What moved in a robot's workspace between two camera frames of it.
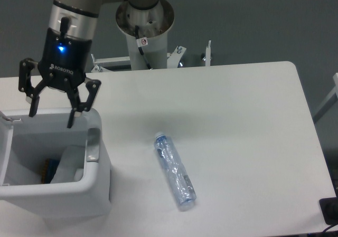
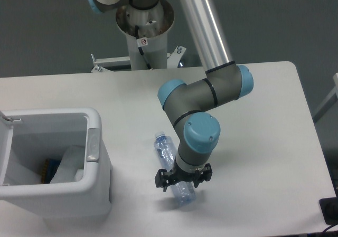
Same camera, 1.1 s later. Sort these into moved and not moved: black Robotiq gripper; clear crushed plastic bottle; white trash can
Moved: black Robotiq gripper
Not moved: clear crushed plastic bottle; white trash can
